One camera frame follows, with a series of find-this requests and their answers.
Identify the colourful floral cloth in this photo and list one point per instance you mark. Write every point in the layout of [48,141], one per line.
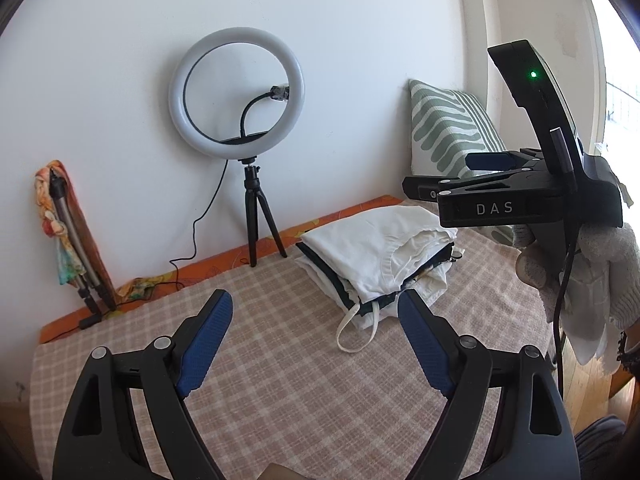
[65,240]

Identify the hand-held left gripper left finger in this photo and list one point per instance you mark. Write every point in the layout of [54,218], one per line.
[207,340]

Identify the green striped pillow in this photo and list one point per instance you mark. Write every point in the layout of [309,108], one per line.
[445,125]

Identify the window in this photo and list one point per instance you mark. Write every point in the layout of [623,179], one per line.
[617,60]

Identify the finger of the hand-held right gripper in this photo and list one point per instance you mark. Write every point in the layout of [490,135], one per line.
[425,187]
[490,160]

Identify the folded metal stand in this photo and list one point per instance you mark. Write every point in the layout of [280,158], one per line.
[92,270]

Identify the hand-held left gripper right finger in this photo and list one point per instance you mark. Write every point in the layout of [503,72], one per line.
[425,345]

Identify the beige plaid blanket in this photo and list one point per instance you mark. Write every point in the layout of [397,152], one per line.
[300,385]

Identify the person's legs in dark trousers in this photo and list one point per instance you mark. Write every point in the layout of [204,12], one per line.
[600,445]

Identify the black gooseneck phone holder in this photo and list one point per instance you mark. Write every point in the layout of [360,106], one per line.
[247,110]

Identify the black tripod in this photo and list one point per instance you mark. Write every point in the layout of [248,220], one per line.
[254,210]

